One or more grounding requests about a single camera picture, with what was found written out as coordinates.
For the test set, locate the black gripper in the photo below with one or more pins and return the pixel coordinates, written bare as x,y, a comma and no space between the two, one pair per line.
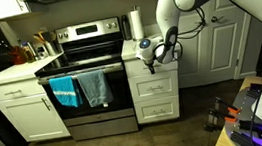
149,63

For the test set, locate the white drawer with cutlery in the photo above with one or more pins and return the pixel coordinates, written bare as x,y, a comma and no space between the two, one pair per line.
135,68

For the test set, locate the white medium drawer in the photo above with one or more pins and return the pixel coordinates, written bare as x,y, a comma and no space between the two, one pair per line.
154,87

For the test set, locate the white drawer base cabinet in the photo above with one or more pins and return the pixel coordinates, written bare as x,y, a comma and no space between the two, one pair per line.
155,93

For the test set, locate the white deep drawer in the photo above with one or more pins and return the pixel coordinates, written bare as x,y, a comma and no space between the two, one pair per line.
157,110

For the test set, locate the white panel door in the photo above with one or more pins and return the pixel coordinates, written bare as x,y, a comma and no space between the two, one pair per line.
225,48
194,65

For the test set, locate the white paper towel roll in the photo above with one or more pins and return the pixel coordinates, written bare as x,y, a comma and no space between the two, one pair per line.
135,8
137,25

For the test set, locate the black bottle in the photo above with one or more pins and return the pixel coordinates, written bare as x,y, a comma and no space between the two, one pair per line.
126,28

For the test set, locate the grey blue towel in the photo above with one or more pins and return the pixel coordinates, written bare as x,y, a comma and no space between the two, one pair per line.
95,87

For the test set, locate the stainless black electric stove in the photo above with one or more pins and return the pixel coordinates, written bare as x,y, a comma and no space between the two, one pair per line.
88,54

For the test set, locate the bright blue striped towel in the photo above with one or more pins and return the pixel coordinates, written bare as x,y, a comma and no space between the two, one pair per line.
64,91

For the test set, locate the wooden table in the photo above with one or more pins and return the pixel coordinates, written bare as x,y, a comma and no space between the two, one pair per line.
222,144

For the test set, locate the utensil crock with spoons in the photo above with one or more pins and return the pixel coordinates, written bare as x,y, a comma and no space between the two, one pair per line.
51,48

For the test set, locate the black base clamp bar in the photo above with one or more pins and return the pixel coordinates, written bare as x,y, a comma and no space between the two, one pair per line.
251,125
241,140

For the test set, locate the glass oil bottle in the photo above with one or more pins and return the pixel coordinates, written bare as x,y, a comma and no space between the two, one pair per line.
29,52

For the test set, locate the white door base cabinet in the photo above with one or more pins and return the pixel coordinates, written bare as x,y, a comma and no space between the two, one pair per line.
28,112

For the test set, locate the red utensil pot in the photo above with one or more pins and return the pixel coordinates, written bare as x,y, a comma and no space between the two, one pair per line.
18,56

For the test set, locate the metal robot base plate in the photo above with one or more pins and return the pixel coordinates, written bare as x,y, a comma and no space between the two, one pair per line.
242,103

